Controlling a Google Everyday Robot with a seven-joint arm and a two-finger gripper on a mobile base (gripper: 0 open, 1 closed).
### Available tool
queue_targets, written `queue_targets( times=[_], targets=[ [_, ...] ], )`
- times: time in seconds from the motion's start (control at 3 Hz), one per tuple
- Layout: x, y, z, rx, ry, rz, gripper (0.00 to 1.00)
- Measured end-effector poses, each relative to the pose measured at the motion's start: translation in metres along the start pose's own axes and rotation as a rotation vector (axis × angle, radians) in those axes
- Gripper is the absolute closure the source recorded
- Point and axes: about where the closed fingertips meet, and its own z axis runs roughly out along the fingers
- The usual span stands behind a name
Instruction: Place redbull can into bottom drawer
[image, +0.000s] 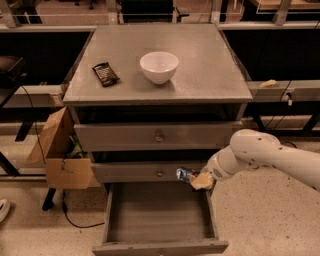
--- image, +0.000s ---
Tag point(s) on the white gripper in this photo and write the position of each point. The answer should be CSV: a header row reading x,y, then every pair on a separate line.
x,y
214,169

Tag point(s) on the blue silver redbull can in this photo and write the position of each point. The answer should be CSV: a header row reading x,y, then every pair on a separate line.
x,y
186,175

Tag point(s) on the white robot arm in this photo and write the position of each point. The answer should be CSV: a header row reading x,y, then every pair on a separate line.
x,y
248,149

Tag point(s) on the grey top drawer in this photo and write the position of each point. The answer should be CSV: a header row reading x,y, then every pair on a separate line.
x,y
155,136

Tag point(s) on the grey open bottom drawer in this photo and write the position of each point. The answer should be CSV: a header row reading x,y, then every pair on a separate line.
x,y
159,219

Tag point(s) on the grey middle drawer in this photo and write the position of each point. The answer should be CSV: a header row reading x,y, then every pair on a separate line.
x,y
145,171

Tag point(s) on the grey drawer cabinet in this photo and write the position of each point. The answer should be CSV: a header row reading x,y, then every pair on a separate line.
x,y
206,87

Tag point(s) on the yellow foam scrap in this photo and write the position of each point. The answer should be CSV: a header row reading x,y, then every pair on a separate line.
x,y
269,83

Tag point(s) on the white ceramic bowl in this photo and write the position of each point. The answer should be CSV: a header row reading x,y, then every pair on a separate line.
x,y
159,67

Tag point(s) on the brown cardboard box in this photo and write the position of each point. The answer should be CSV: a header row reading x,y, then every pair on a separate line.
x,y
53,152

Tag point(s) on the dark snack packet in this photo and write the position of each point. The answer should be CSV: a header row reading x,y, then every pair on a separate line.
x,y
105,74

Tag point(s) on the white shoe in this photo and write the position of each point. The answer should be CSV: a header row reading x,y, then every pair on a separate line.
x,y
4,209

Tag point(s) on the grey metal side rail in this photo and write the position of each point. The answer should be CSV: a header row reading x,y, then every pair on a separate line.
x,y
282,91

